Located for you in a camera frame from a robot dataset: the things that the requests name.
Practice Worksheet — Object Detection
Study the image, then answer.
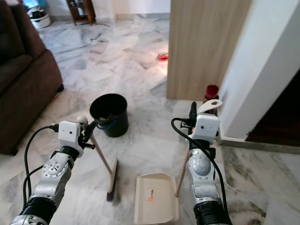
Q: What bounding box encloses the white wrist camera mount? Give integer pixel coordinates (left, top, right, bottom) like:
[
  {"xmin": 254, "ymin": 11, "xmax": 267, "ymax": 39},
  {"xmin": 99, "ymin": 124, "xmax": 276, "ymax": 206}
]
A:
[
  {"xmin": 58, "ymin": 120, "xmax": 85, "ymax": 147},
  {"xmin": 190, "ymin": 112, "xmax": 221, "ymax": 143}
]

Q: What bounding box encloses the brown fabric sofa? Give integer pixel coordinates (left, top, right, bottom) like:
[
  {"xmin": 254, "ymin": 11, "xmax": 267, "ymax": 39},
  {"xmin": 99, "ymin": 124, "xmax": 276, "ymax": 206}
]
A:
[{"xmin": 0, "ymin": 0, "xmax": 64, "ymax": 156}]

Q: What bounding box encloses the broom with wooden stick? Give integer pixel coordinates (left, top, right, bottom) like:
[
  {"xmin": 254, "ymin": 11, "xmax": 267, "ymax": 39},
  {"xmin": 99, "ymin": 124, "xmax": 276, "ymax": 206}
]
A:
[{"xmin": 78, "ymin": 116, "xmax": 119, "ymax": 203}]

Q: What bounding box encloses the white round appliance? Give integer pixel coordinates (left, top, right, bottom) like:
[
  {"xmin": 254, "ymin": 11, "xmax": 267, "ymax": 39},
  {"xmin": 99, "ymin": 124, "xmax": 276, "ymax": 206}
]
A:
[{"xmin": 28, "ymin": 5, "xmax": 52, "ymax": 29}]

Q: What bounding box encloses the beige long-handled dustpan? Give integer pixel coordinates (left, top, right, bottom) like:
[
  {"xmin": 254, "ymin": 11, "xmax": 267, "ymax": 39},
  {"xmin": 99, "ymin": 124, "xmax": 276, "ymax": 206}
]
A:
[{"xmin": 133, "ymin": 98, "xmax": 224, "ymax": 225}]

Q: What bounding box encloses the light wooden cabinet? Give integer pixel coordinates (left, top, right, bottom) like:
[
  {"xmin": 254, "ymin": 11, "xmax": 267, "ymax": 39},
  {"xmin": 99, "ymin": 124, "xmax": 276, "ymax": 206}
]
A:
[{"xmin": 166, "ymin": 0, "xmax": 253, "ymax": 102}]

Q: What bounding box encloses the black plastic bucket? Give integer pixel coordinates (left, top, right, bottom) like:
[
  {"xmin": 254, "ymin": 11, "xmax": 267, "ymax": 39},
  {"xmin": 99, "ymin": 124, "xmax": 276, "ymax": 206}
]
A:
[{"xmin": 89, "ymin": 93, "xmax": 129, "ymax": 138}]

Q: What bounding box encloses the dark wooden stand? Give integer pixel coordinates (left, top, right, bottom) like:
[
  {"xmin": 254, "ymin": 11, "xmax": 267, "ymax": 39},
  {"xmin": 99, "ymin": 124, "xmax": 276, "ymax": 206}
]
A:
[{"xmin": 67, "ymin": 0, "xmax": 96, "ymax": 26}]

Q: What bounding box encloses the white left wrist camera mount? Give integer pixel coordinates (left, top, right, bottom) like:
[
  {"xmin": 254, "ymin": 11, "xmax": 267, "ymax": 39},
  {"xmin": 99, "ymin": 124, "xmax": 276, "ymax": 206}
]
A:
[{"xmin": 58, "ymin": 120, "xmax": 85, "ymax": 147}]

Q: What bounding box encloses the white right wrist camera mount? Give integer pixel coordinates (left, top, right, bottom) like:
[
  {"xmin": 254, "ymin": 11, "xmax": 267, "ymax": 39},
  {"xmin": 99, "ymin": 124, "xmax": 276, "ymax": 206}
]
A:
[{"xmin": 190, "ymin": 112, "xmax": 221, "ymax": 143}]

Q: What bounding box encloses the red capped bottle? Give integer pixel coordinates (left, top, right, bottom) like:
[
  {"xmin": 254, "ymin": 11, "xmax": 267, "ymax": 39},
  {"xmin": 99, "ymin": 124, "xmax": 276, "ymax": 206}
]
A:
[{"xmin": 203, "ymin": 84, "xmax": 220, "ymax": 103}]

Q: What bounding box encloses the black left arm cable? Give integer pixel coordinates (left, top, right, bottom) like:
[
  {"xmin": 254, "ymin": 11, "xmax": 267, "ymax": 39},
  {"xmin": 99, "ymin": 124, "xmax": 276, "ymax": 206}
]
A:
[{"xmin": 23, "ymin": 124, "xmax": 60, "ymax": 203}]

